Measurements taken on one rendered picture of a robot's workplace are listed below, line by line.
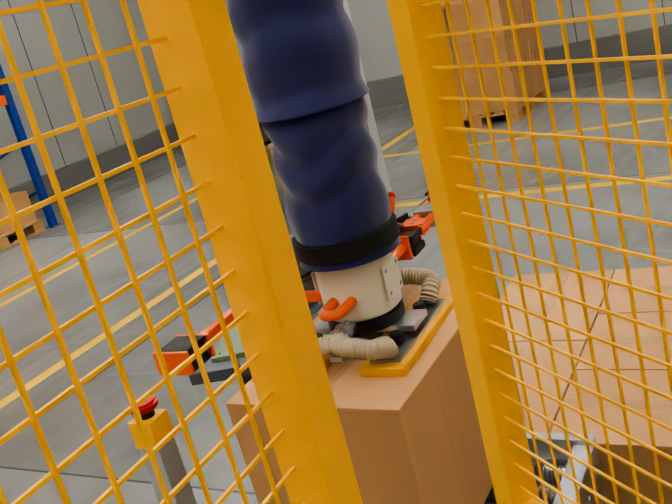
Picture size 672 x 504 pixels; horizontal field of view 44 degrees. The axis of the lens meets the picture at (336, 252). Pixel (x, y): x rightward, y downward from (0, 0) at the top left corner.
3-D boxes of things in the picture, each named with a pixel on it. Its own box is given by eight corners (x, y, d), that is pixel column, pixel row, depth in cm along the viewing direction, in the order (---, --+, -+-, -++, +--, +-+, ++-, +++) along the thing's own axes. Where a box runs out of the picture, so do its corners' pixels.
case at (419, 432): (444, 586, 163) (399, 409, 151) (276, 560, 183) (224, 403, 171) (525, 419, 212) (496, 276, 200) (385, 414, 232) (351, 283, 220)
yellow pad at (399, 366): (405, 377, 162) (400, 355, 161) (360, 377, 167) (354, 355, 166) (457, 303, 190) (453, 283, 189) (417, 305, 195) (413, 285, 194)
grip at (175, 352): (193, 375, 162) (185, 352, 161) (159, 375, 167) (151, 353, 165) (216, 354, 169) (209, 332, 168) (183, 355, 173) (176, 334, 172)
